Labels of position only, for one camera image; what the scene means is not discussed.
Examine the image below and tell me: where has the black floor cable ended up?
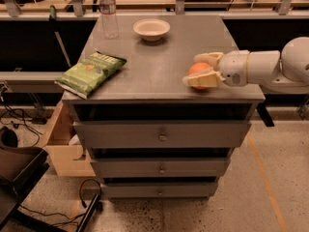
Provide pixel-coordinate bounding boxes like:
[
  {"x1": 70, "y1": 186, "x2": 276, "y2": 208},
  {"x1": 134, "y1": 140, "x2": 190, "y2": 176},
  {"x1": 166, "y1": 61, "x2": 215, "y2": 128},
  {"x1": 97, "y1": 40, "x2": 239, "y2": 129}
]
[{"x1": 18, "y1": 178, "x2": 102, "y2": 227}]

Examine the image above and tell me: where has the green chip bag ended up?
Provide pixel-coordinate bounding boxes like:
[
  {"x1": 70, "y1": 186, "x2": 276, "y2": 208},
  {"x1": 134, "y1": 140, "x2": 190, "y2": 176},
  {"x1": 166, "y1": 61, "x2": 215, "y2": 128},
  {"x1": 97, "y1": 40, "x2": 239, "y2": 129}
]
[{"x1": 55, "y1": 52, "x2": 126, "y2": 99}]

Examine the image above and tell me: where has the white paper bowl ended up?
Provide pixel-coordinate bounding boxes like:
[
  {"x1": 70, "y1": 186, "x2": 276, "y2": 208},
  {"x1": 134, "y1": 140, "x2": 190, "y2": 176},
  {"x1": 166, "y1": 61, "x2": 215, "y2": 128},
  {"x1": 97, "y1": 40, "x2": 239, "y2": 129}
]
[{"x1": 133, "y1": 18, "x2": 170, "y2": 42}]

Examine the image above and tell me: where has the open wooden drawer box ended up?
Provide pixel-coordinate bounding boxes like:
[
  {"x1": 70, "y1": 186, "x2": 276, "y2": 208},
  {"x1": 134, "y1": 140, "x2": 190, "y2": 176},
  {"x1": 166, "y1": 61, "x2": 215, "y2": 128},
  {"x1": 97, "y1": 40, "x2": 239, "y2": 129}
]
[{"x1": 44, "y1": 101, "x2": 95, "y2": 177}]

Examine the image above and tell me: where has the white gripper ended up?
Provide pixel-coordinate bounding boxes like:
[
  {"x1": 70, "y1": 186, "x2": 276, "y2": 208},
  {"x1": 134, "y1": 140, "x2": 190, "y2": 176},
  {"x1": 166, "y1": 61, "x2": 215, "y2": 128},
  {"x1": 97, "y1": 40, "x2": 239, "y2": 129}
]
[{"x1": 183, "y1": 50, "x2": 249, "y2": 89}]

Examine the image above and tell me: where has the orange fruit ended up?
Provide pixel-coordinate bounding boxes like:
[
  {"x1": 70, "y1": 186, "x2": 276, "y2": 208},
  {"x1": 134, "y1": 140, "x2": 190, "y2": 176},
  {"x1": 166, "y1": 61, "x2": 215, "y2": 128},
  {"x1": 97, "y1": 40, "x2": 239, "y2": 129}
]
[{"x1": 186, "y1": 63, "x2": 213, "y2": 90}]

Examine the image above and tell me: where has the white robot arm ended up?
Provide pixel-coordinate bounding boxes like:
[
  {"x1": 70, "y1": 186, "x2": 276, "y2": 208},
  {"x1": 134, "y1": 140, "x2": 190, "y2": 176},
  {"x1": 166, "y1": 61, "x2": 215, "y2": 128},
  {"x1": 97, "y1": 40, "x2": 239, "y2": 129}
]
[{"x1": 183, "y1": 37, "x2": 309, "y2": 94}]

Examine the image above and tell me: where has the clear plastic water bottle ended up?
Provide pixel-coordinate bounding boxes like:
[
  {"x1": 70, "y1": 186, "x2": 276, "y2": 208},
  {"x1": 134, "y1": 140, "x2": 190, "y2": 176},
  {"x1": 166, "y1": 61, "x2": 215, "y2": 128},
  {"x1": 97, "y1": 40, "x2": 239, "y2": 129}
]
[{"x1": 98, "y1": 0, "x2": 119, "y2": 39}]

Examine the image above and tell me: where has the grey drawer cabinet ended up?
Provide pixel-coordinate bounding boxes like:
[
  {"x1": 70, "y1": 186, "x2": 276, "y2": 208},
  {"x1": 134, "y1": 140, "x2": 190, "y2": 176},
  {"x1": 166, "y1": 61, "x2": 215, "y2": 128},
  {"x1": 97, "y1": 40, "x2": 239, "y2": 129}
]
[{"x1": 63, "y1": 15, "x2": 265, "y2": 199}]

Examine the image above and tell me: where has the black chair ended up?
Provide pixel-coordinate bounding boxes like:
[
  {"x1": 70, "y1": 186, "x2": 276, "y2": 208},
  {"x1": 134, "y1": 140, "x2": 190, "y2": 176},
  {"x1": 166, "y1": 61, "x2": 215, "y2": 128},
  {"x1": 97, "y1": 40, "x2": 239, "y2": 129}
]
[{"x1": 0, "y1": 127, "x2": 49, "y2": 228}]

